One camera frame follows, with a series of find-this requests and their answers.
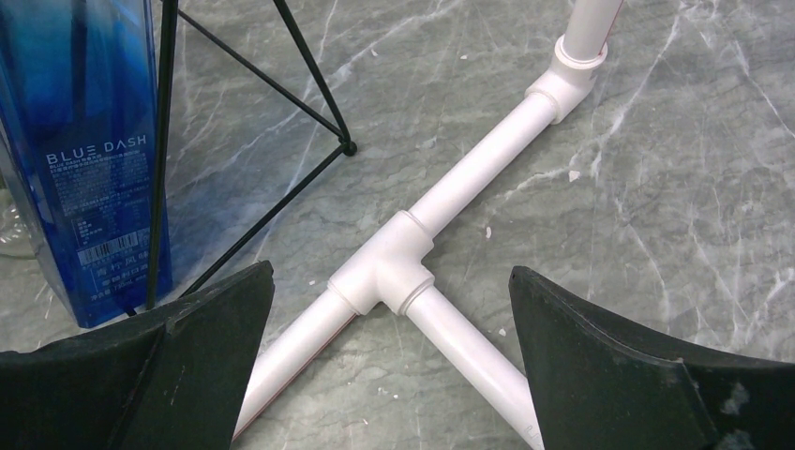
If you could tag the black wire wine rack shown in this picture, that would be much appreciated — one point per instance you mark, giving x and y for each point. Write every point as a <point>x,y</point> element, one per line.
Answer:
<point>170,15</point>

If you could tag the clear glass bottle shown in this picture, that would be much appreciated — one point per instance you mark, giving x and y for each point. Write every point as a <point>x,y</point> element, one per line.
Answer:
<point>15,239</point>

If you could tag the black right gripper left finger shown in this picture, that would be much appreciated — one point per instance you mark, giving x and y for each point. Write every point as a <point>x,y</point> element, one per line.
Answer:
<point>170,378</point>

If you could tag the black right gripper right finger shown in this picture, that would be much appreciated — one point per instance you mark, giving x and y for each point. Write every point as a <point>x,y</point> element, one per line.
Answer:
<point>601,381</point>

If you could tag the blue square glass bottle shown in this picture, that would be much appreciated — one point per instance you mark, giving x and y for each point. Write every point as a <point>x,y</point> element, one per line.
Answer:
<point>78,129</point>

